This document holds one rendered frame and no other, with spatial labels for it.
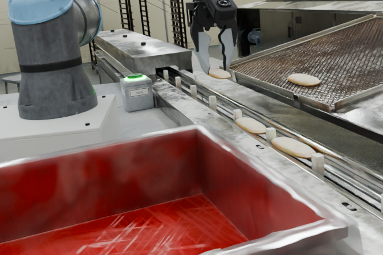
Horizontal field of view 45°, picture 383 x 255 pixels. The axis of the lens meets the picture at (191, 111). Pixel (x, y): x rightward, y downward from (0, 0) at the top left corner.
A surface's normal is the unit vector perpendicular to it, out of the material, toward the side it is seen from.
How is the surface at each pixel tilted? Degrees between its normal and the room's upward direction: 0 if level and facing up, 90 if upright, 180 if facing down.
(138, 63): 90
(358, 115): 10
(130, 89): 90
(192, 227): 0
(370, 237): 0
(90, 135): 90
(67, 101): 72
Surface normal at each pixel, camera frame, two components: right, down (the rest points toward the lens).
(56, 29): 0.61, 0.15
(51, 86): 0.16, -0.07
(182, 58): 0.30, 0.22
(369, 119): -0.25, -0.92
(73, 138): 0.05, 0.25
